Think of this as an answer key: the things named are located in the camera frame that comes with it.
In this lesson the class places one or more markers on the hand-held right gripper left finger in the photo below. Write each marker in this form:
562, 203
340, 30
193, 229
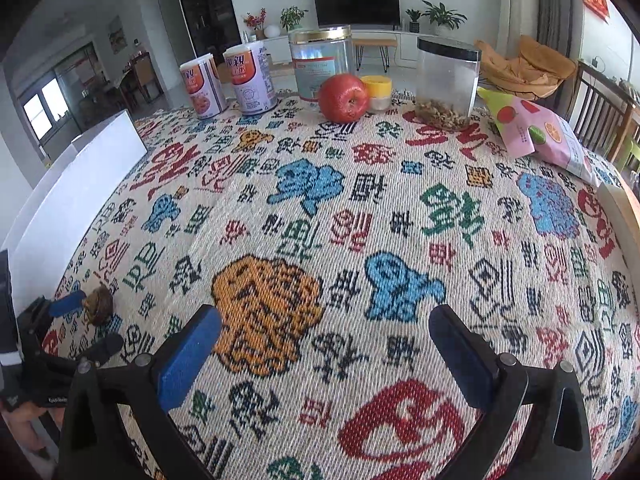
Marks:
187, 360

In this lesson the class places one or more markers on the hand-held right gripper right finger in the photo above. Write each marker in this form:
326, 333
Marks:
460, 360

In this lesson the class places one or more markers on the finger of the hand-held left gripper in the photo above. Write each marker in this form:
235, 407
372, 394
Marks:
100, 347
65, 304

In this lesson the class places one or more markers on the dried brown mushroom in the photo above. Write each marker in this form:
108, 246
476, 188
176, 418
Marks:
99, 305

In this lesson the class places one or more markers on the white box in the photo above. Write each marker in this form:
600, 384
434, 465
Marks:
75, 185

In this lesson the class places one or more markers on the person's left hand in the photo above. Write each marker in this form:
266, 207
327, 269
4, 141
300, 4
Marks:
25, 425

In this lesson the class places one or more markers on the woven patterned tablecloth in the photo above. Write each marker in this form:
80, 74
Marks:
350, 260

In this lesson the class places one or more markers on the wooden tray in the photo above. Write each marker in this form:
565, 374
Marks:
625, 220

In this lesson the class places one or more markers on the pink snack bag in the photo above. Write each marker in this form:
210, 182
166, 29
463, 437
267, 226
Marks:
535, 132

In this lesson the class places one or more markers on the wooden dining chair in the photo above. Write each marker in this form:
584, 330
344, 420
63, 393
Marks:
147, 75

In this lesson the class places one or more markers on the orange label tin can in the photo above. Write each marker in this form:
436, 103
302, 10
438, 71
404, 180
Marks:
250, 77
202, 90

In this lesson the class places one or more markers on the green chair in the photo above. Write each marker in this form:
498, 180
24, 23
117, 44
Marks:
629, 155

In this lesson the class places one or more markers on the clear jar black lid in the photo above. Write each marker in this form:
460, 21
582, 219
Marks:
447, 80

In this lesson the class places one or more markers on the small jar yellow lid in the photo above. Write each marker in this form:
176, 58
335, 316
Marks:
376, 91

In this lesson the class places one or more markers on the red apple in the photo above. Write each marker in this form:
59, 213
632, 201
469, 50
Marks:
342, 97

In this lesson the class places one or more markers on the dark wooden chair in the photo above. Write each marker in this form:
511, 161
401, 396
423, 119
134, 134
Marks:
600, 102

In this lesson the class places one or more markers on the orange beanbag cushion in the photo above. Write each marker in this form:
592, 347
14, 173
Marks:
535, 67

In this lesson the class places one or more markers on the white television cabinet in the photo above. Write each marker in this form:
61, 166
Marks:
407, 47

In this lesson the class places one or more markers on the glass jar gold lid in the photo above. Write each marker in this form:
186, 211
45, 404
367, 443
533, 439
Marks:
315, 62

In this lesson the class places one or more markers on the wooden side table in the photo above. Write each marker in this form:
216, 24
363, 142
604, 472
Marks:
375, 45

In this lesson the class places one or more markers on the dark tall cabinet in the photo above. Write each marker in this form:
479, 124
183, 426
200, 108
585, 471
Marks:
205, 5

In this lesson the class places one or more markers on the red flower plant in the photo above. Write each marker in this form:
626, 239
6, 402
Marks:
255, 22

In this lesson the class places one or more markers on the white round lamp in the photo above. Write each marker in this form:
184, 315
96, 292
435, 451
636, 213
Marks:
272, 31

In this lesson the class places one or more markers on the small green potted plant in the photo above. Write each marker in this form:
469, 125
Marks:
413, 20

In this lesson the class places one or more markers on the large leafy potted plant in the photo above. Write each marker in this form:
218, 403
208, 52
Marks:
442, 15

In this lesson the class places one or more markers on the grey curtain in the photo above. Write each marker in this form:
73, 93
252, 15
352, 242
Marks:
557, 5

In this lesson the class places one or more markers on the black television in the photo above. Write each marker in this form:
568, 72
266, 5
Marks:
357, 6

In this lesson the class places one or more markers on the framed wall picture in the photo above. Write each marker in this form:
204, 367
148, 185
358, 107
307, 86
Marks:
116, 34

